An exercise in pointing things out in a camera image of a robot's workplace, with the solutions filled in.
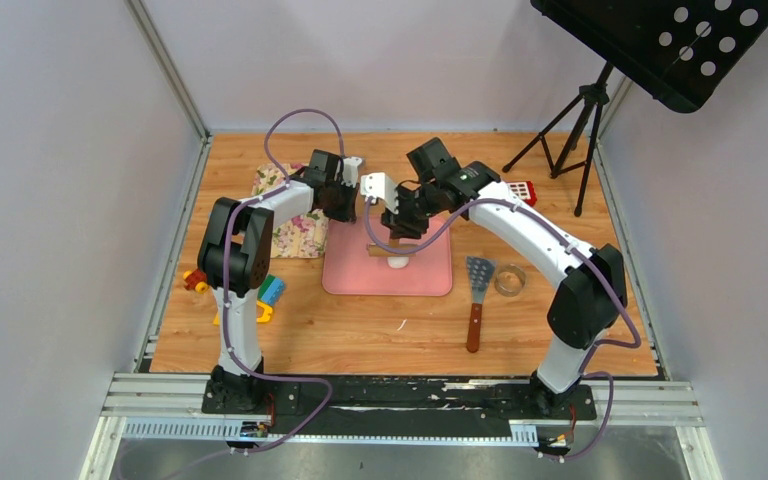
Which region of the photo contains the blue green toy brick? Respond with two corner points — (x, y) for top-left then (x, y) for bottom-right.
(258, 274), (286, 307)

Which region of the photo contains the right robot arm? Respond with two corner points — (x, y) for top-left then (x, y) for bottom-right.
(360, 137), (630, 418)

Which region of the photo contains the floral cutting mat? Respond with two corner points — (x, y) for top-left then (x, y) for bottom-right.
(251, 163), (329, 259)

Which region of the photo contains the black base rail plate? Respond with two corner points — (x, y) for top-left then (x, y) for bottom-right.
(201, 373), (597, 438)

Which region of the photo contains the black music stand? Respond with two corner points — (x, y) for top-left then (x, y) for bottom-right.
(502, 1), (768, 179)

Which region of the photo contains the white dough ball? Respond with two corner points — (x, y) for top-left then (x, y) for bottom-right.
(387, 256), (410, 269)

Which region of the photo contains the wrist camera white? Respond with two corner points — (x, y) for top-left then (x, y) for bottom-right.
(341, 156), (365, 188)
(360, 172), (399, 213)

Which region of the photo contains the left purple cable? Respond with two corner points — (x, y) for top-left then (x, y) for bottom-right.
(115, 108), (347, 480)

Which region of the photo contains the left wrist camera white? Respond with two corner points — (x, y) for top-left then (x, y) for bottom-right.
(341, 156), (365, 188)

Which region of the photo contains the purple cable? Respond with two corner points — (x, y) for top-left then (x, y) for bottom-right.
(115, 108), (347, 480)
(364, 195), (642, 464)

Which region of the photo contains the yellow triangular toy block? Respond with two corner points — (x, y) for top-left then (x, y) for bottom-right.
(212, 299), (274, 327)

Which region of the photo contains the wooden double-ended roller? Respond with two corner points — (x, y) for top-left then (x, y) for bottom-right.
(366, 240), (418, 258)

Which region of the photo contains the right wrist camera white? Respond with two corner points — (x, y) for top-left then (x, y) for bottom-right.
(360, 172), (399, 213)

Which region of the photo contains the red yellow toy piece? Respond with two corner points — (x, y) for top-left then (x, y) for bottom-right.
(182, 268), (210, 294)

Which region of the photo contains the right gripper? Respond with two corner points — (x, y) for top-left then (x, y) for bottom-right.
(381, 181), (442, 238)

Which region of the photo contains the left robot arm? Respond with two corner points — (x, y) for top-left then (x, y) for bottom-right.
(197, 150), (365, 414)

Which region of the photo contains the pink plastic tray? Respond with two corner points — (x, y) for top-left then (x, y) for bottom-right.
(322, 220), (453, 297)

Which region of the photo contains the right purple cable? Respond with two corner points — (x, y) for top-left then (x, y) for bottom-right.
(364, 195), (642, 464)

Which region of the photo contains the red grid box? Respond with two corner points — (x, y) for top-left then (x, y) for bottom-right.
(508, 181), (538, 206)

